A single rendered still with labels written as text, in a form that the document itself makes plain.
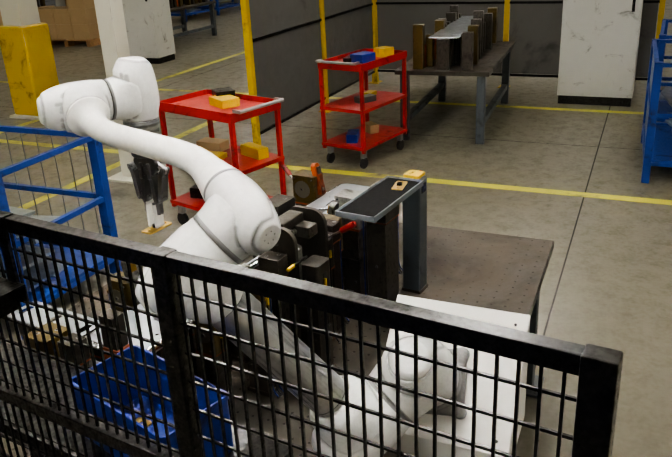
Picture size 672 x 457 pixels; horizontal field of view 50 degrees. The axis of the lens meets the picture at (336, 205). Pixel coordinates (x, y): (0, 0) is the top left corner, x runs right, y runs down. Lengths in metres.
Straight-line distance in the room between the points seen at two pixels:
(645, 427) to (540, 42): 6.65
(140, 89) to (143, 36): 10.91
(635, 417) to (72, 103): 2.58
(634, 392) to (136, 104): 2.55
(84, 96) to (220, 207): 0.51
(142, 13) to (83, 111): 10.94
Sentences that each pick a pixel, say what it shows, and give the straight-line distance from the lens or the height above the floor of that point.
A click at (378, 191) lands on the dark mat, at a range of 2.38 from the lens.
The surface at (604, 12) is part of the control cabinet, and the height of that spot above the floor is 1.02.
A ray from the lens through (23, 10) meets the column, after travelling 9.38.
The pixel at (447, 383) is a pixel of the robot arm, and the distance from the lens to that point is 1.74.
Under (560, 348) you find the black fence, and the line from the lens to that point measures 0.82.
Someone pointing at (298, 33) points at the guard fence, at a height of 0.98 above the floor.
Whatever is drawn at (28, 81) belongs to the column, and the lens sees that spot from 9.40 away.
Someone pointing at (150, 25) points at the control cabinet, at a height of 0.64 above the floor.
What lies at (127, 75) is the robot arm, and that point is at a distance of 1.82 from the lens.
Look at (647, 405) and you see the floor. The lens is 3.47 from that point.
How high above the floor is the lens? 1.98
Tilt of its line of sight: 21 degrees down
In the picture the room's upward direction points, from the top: 3 degrees counter-clockwise
